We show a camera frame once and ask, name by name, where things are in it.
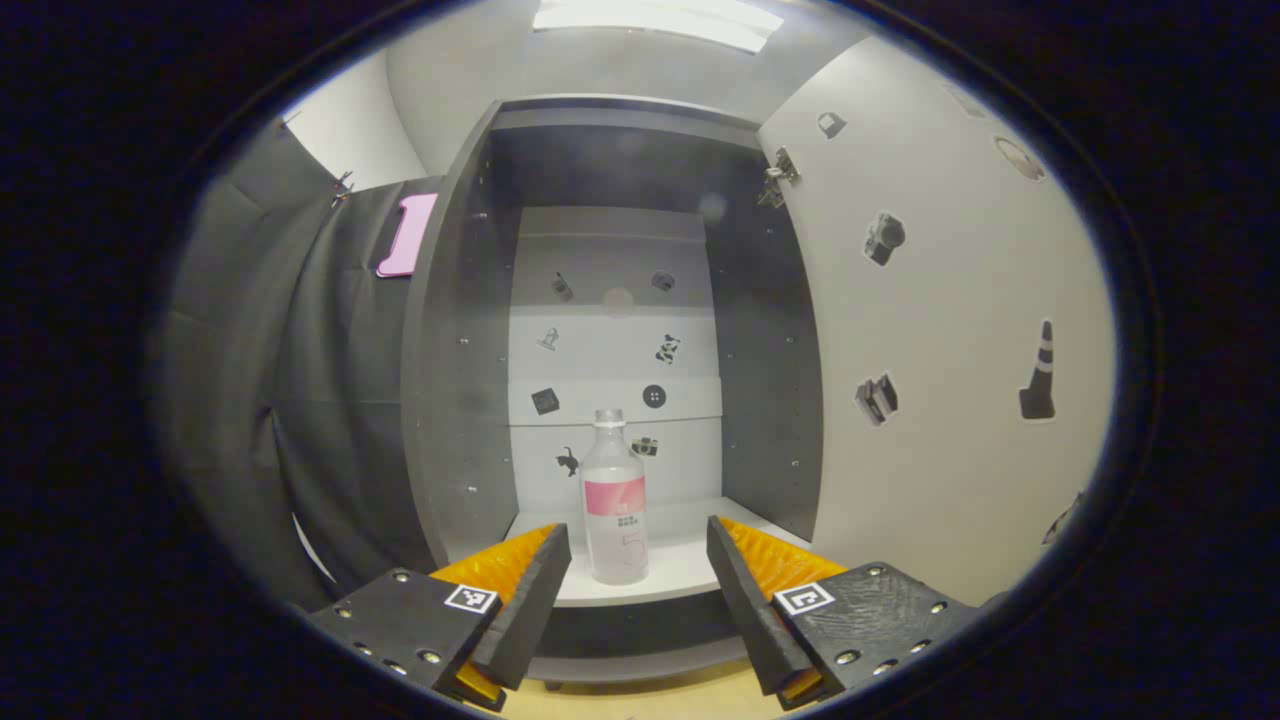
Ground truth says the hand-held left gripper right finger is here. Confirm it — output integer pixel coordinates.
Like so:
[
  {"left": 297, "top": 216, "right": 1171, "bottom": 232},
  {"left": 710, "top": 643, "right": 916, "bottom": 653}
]
[{"left": 706, "top": 515, "right": 986, "bottom": 711}]

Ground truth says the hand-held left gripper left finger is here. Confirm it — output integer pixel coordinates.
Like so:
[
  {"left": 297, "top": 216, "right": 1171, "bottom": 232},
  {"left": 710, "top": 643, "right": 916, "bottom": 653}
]
[{"left": 308, "top": 521, "right": 573, "bottom": 713}]

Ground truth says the clear bottle pink label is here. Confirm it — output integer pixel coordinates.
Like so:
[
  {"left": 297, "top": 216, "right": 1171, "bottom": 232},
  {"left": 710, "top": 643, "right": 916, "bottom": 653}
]
[{"left": 580, "top": 408, "right": 650, "bottom": 586}]

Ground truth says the white cabinet shelf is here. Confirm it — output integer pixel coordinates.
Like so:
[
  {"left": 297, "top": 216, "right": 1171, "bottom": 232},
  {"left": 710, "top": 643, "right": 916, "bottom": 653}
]
[{"left": 497, "top": 497, "right": 811, "bottom": 609}]

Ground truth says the dark grey cabinet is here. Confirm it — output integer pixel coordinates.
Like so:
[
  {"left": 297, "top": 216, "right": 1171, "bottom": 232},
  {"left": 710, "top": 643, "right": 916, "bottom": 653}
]
[{"left": 400, "top": 95, "right": 826, "bottom": 686}]

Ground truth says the metal door hinge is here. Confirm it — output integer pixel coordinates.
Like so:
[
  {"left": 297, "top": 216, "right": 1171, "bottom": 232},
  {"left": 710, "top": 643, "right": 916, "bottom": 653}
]
[{"left": 757, "top": 147, "right": 801, "bottom": 209}]

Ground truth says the black backdrop cloth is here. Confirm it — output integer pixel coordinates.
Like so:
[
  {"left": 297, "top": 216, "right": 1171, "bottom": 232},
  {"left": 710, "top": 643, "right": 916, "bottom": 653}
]
[{"left": 160, "top": 120, "right": 441, "bottom": 611}]

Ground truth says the ceiling light panel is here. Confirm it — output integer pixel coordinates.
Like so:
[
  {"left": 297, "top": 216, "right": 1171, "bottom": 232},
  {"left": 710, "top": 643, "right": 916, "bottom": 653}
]
[{"left": 533, "top": 0, "right": 784, "bottom": 54}]

